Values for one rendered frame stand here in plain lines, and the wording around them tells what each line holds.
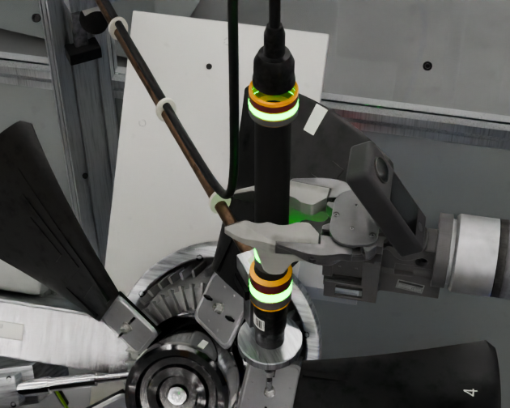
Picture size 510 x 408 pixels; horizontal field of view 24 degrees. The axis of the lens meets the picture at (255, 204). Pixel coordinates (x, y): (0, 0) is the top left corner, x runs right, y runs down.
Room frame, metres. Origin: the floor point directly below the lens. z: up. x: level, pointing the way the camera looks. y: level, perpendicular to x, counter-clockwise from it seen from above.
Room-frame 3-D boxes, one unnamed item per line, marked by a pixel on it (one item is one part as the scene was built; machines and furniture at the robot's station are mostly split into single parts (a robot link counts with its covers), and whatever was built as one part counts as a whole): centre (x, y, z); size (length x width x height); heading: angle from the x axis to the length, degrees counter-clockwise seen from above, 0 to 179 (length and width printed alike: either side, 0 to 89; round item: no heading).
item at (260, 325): (0.77, -0.02, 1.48); 0.04 x 0.04 x 0.46
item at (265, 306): (0.77, -0.02, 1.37); 0.04 x 0.04 x 0.01
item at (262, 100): (0.77, -0.02, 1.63); 0.04 x 0.04 x 0.03
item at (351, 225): (0.75, -0.13, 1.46); 0.12 x 0.08 x 0.09; 79
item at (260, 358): (0.78, -0.01, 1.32); 0.09 x 0.07 x 0.10; 24
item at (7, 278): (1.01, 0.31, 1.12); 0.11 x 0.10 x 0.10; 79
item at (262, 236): (0.74, -0.02, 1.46); 0.09 x 0.03 x 0.06; 89
